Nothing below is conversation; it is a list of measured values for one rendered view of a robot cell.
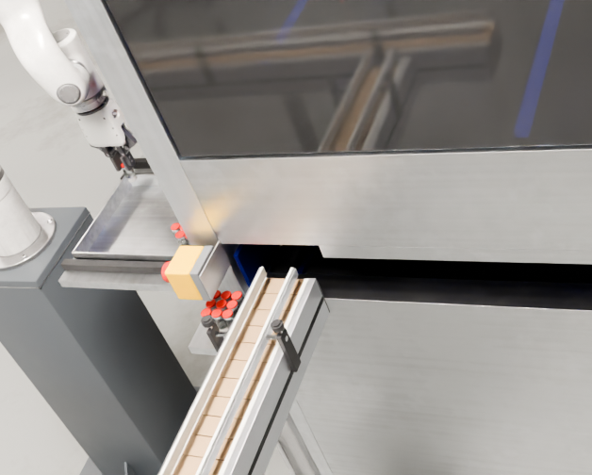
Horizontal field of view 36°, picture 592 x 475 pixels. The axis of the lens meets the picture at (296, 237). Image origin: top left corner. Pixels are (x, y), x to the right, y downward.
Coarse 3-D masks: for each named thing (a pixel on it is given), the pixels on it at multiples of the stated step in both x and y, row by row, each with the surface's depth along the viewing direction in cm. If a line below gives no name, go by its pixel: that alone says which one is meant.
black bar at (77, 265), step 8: (64, 264) 197; (72, 264) 196; (80, 264) 195; (88, 264) 194; (96, 264) 193; (104, 264) 193; (112, 264) 192; (120, 264) 191; (128, 264) 190; (136, 264) 189; (144, 264) 188; (152, 264) 188; (160, 264) 187; (128, 272) 191; (136, 272) 190; (144, 272) 189; (152, 272) 188; (160, 272) 187
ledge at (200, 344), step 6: (198, 330) 172; (204, 330) 171; (198, 336) 171; (204, 336) 170; (192, 342) 170; (198, 342) 169; (204, 342) 169; (210, 342) 168; (192, 348) 169; (198, 348) 168; (204, 348) 168; (210, 348) 167; (210, 354) 169
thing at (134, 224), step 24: (120, 192) 211; (144, 192) 211; (96, 216) 204; (120, 216) 207; (144, 216) 204; (168, 216) 201; (96, 240) 203; (120, 240) 200; (144, 240) 197; (168, 240) 195
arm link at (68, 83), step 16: (0, 0) 173; (16, 0) 174; (32, 0) 177; (0, 16) 176; (16, 16) 175; (32, 16) 175; (16, 32) 176; (32, 32) 175; (48, 32) 175; (16, 48) 176; (32, 48) 175; (48, 48) 175; (32, 64) 176; (48, 64) 175; (64, 64) 176; (48, 80) 177; (64, 80) 177; (80, 80) 179; (64, 96) 179; (80, 96) 180
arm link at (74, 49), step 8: (56, 32) 186; (64, 32) 184; (72, 32) 184; (56, 40) 183; (64, 40) 182; (72, 40) 182; (80, 40) 185; (64, 48) 181; (72, 48) 182; (80, 48) 184; (72, 56) 183; (80, 56) 184; (88, 56) 187; (80, 64) 183; (88, 64) 186; (88, 72) 184; (96, 72) 189; (96, 80) 189; (96, 88) 189; (88, 96) 188
